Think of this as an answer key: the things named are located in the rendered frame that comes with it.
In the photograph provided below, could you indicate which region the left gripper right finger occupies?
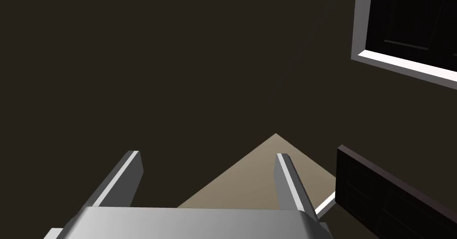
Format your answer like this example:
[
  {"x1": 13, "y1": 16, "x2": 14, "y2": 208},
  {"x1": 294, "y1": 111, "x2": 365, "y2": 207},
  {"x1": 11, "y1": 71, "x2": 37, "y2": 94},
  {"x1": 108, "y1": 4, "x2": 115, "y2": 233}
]
[{"x1": 273, "y1": 153, "x2": 318, "y2": 219}]

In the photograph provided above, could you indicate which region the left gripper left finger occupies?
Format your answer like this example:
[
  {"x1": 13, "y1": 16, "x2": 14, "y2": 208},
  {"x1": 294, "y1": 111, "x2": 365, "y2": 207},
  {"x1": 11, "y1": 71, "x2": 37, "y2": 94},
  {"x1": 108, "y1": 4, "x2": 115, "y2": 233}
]
[{"x1": 85, "y1": 150, "x2": 144, "y2": 208}]

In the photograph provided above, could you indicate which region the dark door leaf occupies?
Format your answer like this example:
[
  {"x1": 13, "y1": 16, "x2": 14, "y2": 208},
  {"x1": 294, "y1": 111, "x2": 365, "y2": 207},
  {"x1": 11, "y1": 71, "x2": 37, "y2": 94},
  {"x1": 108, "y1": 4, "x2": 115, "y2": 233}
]
[{"x1": 335, "y1": 144, "x2": 457, "y2": 239}]

